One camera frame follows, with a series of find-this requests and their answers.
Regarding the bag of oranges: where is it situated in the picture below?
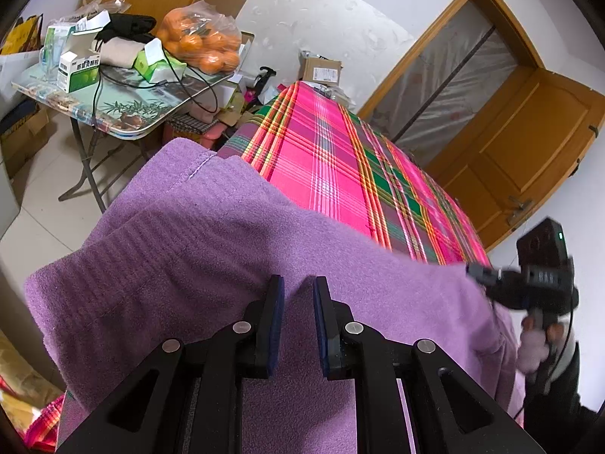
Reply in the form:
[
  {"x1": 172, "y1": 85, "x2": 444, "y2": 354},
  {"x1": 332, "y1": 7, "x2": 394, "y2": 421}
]
[{"x1": 155, "y1": 0, "x2": 243, "y2": 75}]

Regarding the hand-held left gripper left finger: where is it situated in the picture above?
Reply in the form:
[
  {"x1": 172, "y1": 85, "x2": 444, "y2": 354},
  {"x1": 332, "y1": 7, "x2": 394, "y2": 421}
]
[{"x1": 57, "y1": 274, "x2": 285, "y2": 454}]

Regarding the green tissue pack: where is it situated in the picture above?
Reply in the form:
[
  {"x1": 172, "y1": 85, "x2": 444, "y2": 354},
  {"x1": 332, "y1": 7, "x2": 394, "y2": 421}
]
[{"x1": 133, "y1": 38, "x2": 185, "y2": 82}]

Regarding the green white medicine box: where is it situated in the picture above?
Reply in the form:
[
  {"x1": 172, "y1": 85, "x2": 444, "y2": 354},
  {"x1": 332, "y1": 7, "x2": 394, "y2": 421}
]
[{"x1": 57, "y1": 52, "x2": 101, "y2": 93}]

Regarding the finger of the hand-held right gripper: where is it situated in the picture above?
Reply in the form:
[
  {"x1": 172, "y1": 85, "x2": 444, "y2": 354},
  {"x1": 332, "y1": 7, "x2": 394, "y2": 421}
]
[{"x1": 465, "y1": 262, "x2": 503, "y2": 289}]

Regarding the brown cardboard box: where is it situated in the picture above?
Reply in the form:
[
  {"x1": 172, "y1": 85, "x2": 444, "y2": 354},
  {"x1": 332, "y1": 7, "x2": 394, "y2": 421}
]
[{"x1": 299, "y1": 53, "x2": 342, "y2": 85}]

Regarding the beige cloth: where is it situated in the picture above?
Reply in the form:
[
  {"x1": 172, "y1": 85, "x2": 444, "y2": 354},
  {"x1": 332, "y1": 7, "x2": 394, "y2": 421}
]
[{"x1": 97, "y1": 40, "x2": 147, "y2": 68}]

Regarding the thin black charging cable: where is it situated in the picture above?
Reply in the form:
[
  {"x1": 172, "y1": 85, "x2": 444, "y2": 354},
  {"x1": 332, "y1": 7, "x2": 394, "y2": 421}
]
[{"x1": 92, "y1": 50, "x2": 219, "y2": 126}]

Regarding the large cardboard box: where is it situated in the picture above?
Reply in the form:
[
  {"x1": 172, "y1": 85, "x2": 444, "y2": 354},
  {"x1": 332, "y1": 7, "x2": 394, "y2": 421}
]
[{"x1": 0, "y1": 104, "x2": 50, "y2": 176}]

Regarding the grey plastic curtain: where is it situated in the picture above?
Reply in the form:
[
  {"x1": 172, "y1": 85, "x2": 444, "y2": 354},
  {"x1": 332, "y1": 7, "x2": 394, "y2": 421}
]
[{"x1": 373, "y1": 0, "x2": 518, "y2": 162}]

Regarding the purple fleece sweater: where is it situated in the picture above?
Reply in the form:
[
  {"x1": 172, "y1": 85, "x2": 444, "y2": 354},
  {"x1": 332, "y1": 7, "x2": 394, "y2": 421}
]
[{"x1": 23, "y1": 138, "x2": 521, "y2": 454}]

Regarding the wooden door frame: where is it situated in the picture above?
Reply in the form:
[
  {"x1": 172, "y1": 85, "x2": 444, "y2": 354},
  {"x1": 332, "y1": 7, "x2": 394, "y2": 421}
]
[{"x1": 357, "y1": 0, "x2": 549, "y2": 171}]

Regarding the yellow bag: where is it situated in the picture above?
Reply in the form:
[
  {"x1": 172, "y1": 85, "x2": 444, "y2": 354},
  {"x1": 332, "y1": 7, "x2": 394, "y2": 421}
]
[{"x1": 0, "y1": 15, "x2": 44, "y2": 55}]

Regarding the person's right forearm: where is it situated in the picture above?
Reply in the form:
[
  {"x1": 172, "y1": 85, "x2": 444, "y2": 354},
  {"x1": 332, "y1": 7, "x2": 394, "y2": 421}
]
[{"x1": 524, "y1": 340, "x2": 605, "y2": 436}]

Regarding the pink green plaid bed sheet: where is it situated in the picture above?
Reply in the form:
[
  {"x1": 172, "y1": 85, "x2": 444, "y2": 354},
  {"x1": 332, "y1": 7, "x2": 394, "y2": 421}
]
[{"x1": 26, "y1": 80, "x2": 492, "y2": 450}]

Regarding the wooden door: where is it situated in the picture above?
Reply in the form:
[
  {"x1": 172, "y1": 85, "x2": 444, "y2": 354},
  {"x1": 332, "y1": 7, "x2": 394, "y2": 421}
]
[{"x1": 425, "y1": 68, "x2": 605, "y2": 251}]

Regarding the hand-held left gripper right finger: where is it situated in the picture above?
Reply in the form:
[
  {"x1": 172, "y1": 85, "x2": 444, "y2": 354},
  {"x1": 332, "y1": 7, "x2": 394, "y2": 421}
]
[{"x1": 313, "y1": 275, "x2": 544, "y2": 454}]

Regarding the folding table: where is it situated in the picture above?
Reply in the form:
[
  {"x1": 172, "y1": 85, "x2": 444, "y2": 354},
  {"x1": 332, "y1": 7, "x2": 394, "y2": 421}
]
[{"x1": 12, "y1": 64, "x2": 247, "y2": 213}]

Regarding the metal door handle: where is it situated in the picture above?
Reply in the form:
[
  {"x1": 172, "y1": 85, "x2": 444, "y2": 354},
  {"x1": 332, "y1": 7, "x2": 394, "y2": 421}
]
[{"x1": 506, "y1": 196, "x2": 535, "y2": 226}]

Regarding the person's right hand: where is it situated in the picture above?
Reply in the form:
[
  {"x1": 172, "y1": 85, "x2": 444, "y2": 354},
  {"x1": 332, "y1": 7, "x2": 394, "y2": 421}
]
[{"x1": 516, "y1": 314, "x2": 568, "y2": 373}]

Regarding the black cloth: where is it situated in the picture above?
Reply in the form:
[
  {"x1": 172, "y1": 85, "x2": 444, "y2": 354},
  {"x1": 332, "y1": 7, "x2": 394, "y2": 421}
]
[{"x1": 95, "y1": 13, "x2": 157, "y2": 43}]

